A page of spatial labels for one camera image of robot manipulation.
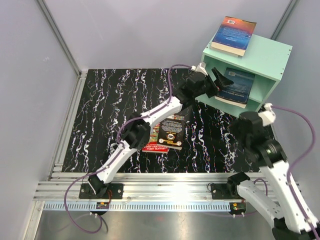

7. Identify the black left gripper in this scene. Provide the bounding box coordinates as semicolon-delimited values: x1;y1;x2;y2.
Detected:
192;68;232;98

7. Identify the dark blue paperback book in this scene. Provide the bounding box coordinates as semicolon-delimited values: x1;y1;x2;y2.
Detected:
214;67;256;109

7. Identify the blue orange sunset book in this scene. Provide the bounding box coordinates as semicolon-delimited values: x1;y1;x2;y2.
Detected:
210;16;257;57

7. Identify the black paperback book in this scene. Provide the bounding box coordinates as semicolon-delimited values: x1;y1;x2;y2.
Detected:
157;114;185;150

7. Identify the red treehouse book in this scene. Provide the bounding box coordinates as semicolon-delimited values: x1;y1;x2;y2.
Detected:
142;123;169;154

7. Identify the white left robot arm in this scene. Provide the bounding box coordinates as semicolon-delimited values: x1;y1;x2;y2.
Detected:
88;64;234;199

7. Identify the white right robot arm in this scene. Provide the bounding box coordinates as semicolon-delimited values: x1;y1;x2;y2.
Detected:
226;110;320;240

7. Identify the mint green wooden shelf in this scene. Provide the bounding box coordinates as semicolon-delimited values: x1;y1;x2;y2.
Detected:
196;34;293;117

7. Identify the right control board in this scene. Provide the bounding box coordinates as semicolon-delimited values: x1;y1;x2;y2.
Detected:
229;202;247;215

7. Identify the control board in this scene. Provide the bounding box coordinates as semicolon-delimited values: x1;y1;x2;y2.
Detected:
229;202;247;215
96;201;110;210

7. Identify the black marbled table mat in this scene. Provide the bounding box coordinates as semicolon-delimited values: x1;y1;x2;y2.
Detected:
62;68;259;173

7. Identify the left control board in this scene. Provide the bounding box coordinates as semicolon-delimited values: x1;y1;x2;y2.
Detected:
96;201;110;210

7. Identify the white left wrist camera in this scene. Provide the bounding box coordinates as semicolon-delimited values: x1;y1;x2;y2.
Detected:
191;61;208;76

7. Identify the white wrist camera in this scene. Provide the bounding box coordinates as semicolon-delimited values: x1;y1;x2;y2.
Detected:
258;103;276;127
191;61;208;76

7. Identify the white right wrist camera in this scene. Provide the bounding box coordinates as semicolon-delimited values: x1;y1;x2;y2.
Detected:
258;103;276;127

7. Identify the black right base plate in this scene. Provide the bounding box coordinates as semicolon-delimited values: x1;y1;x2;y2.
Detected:
206;182;244;201

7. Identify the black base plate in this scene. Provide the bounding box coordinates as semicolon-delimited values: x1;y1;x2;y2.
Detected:
78;183;124;200
206;182;244;201

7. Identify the right aluminium frame post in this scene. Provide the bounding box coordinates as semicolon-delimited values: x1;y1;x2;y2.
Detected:
270;0;300;41

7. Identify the aluminium frame post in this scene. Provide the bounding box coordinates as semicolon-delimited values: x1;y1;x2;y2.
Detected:
35;0;82;77
270;0;300;41

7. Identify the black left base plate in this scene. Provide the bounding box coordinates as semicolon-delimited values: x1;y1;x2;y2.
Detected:
78;183;124;200

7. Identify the left aluminium frame post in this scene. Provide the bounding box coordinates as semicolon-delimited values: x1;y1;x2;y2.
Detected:
35;0;82;77

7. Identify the aluminium mounting rail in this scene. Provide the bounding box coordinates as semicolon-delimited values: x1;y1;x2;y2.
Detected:
33;172;232;202

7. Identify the white slotted cable duct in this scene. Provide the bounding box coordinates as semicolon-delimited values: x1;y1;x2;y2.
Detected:
43;201;232;212

